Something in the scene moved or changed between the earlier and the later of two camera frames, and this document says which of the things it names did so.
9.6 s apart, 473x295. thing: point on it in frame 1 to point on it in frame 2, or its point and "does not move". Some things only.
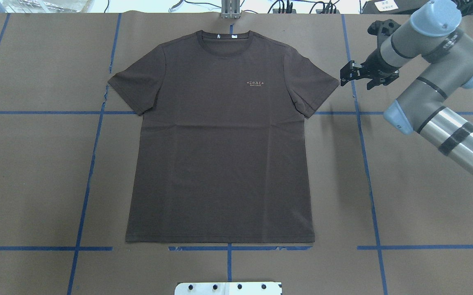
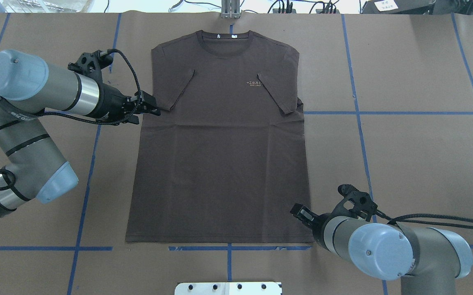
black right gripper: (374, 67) to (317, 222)
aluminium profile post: (230, 9) does not move
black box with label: (392, 7) does not move
